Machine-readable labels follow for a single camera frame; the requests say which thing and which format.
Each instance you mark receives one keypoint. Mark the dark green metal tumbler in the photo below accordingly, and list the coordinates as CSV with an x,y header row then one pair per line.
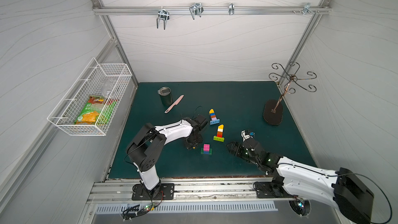
x,y
165,94

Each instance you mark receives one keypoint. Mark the pink plastic knife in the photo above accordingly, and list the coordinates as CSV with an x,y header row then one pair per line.
x,y
174,104

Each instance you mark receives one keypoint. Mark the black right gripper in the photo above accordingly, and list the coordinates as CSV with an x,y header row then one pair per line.
x,y
240,149

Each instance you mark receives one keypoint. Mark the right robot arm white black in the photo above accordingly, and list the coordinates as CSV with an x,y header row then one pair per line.
x,y
341,189

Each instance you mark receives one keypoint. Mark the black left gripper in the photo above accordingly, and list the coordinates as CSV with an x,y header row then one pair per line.
x,y
193,141

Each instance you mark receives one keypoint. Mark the black metal jewelry stand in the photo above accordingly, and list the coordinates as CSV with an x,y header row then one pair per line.
x,y
273,110

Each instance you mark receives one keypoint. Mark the light blue lego base plate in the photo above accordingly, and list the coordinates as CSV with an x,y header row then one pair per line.
x,y
214,121

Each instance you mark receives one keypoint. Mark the dark green long lego brick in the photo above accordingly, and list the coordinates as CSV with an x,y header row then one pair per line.
x,y
206,153

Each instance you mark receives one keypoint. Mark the aluminium crossbar rail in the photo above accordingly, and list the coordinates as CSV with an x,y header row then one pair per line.
x,y
208,10

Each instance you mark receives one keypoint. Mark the metal hook clip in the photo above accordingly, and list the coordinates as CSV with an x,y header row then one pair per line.
x,y
231,9
196,10
163,17
306,10

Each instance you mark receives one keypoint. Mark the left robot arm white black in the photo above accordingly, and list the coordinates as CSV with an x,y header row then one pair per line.
x,y
145,149

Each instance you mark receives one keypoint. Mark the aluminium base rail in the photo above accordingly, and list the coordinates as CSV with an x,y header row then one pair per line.
x,y
204,189

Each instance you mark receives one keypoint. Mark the lime green long lego brick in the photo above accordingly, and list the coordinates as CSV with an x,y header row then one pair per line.
x,y
220,139

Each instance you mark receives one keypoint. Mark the white wire basket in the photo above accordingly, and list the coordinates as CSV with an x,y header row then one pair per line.
x,y
109,80

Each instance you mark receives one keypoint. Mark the green snack bag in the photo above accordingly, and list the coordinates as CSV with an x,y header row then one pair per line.
x,y
98,110

